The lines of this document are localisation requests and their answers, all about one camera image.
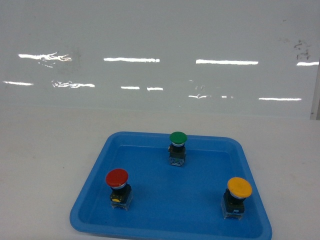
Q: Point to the blue plastic tray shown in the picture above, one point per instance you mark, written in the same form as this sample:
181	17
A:
169	202

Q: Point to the white whiteboard panel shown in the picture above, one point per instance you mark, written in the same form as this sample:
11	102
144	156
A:
227	57

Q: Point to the red mushroom push button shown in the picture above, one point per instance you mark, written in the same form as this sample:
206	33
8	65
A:
121	192

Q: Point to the yellow mushroom push button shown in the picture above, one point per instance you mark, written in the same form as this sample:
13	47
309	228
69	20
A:
232	203

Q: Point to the green mushroom push button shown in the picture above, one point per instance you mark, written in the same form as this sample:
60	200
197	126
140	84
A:
177	149

